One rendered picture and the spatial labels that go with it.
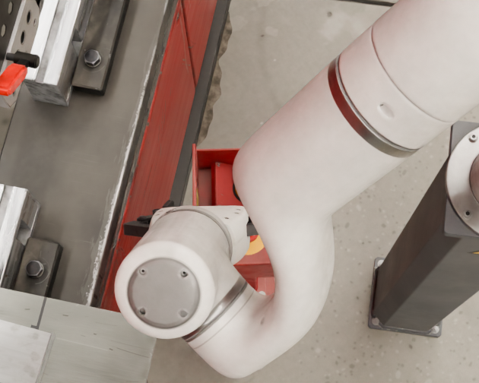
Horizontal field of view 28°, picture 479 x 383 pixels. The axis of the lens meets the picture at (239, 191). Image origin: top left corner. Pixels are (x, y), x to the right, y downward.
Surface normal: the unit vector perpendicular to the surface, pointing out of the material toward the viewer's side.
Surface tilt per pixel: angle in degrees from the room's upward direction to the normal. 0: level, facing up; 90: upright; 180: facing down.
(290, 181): 51
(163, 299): 27
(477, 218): 0
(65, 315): 0
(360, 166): 69
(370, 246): 0
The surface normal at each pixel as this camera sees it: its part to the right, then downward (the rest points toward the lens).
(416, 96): -0.22, 0.64
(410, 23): -0.76, -0.16
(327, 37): -0.02, -0.28
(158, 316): -0.11, 0.27
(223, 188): 0.56, -0.24
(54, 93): -0.21, 0.94
